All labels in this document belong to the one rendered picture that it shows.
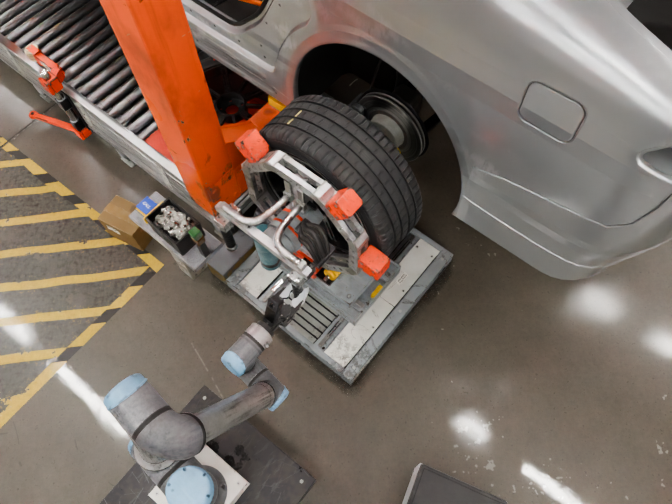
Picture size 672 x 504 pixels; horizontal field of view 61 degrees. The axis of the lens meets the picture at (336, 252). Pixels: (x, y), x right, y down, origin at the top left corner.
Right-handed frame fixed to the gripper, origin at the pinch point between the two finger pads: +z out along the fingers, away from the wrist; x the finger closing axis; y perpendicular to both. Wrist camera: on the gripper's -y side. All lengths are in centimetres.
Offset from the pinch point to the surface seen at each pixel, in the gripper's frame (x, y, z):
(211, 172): -60, 2, 15
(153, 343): -64, 83, -46
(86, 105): -167, 44, 18
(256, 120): -72, 15, 51
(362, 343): 16, 75, 16
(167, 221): -72, 26, -6
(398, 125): -12, -8, 71
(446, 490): 80, 49, -15
